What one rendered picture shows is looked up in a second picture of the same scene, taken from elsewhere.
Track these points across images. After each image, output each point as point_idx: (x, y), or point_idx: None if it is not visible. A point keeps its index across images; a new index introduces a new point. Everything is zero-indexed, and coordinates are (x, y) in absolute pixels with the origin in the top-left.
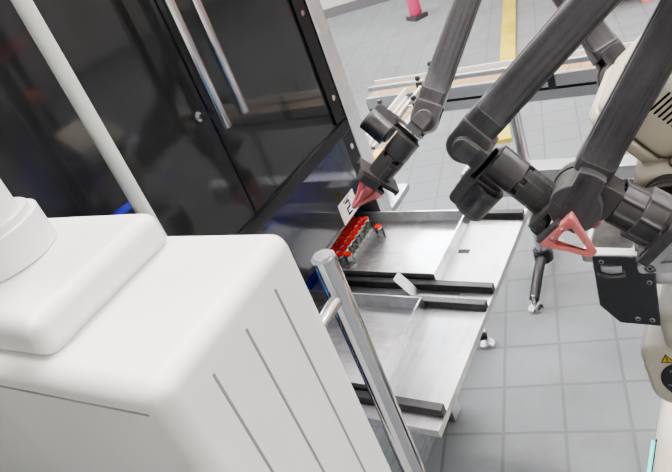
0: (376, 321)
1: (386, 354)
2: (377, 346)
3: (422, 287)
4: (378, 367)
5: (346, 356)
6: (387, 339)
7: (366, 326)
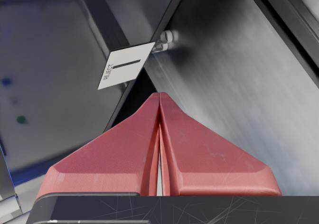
0: (302, 114)
1: (279, 183)
2: (276, 159)
3: None
4: None
5: (236, 131)
6: (295, 164)
7: (282, 107)
